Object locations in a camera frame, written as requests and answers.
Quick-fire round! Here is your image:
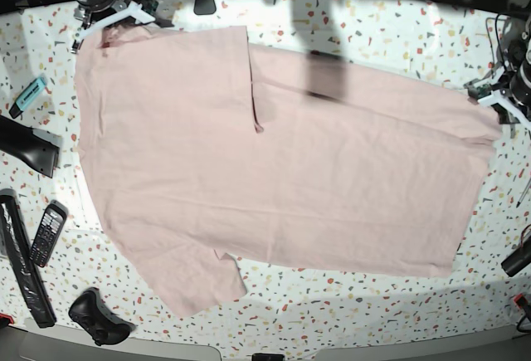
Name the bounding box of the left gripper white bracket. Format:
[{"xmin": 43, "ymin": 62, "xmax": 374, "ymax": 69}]
[{"xmin": 465, "ymin": 74, "xmax": 530, "ymax": 129}]

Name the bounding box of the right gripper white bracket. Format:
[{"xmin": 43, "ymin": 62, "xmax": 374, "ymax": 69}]
[{"xmin": 71, "ymin": 0, "xmax": 159, "ymax": 53}]

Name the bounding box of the pink T-shirt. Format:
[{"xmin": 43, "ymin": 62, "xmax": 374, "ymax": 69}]
[{"xmin": 75, "ymin": 27, "xmax": 501, "ymax": 317}]

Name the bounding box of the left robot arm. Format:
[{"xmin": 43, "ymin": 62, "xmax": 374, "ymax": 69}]
[{"xmin": 465, "ymin": 12, "xmax": 530, "ymax": 130}]

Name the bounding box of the grey pen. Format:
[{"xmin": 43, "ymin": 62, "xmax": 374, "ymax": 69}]
[{"xmin": 516, "ymin": 177, "xmax": 531, "ymax": 208}]

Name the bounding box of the teal highlighter marker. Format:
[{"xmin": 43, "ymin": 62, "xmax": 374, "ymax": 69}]
[{"xmin": 9, "ymin": 76, "xmax": 46, "ymax": 119}]

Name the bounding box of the black stapler tool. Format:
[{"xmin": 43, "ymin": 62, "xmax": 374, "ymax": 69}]
[{"xmin": 0, "ymin": 115, "xmax": 63, "ymax": 178}]

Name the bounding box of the small red black clip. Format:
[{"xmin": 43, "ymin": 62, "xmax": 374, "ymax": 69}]
[{"xmin": 513, "ymin": 294, "xmax": 530, "ymax": 310}]

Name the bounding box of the black remote control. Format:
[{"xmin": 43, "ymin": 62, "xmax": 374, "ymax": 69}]
[{"xmin": 30, "ymin": 201, "xmax": 68, "ymax": 268}]

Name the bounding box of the black game controller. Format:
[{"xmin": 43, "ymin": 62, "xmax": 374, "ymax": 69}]
[{"xmin": 68, "ymin": 288, "xmax": 133, "ymax": 346}]

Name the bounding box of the long black bar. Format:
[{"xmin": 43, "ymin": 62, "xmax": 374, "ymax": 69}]
[{"xmin": 1, "ymin": 192, "xmax": 56, "ymax": 329}]

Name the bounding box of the black camera stand base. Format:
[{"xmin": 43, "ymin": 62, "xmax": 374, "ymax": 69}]
[{"xmin": 193, "ymin": 0, "xmax": 217, "ymax": 16}]

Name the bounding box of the black cylinder with wires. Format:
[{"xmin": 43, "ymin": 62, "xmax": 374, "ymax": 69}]
[{"xmin": 501, "ymin": 225, "xmax": 530, "ymax": 277}]

